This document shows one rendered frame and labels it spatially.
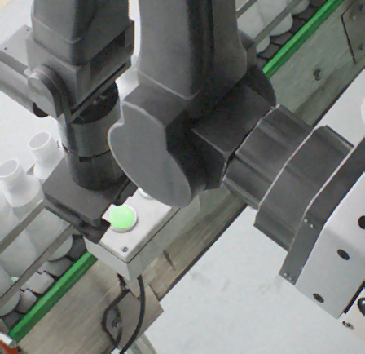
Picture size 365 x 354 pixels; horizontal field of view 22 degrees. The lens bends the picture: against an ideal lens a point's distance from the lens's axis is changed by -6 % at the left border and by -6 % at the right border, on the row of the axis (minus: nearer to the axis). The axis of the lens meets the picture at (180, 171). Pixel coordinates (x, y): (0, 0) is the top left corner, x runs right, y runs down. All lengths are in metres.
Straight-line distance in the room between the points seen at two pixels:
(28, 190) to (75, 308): 0.19
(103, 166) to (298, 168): 0.26
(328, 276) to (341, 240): 0.05
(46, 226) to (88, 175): 0.48
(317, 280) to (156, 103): 0.16
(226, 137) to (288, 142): 0.04
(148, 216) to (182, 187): 0.53
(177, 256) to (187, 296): 1.13
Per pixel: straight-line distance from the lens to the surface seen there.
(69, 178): 0.88
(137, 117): 0.64
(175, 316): 2.58
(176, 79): 0.63
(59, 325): 1.36
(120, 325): 1.43
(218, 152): 0.64
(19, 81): 0.82
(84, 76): 0.72
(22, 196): 1.29
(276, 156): 0.63
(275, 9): 1.55
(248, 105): 0.66
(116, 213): 1.19
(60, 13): 0.68
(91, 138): 0.80
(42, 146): 1.28
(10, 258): 1.30
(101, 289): 1.39
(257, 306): 2.51
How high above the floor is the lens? 1.89
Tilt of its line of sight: 40 degrees down
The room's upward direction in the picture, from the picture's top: 25 degrees counter-clockwise
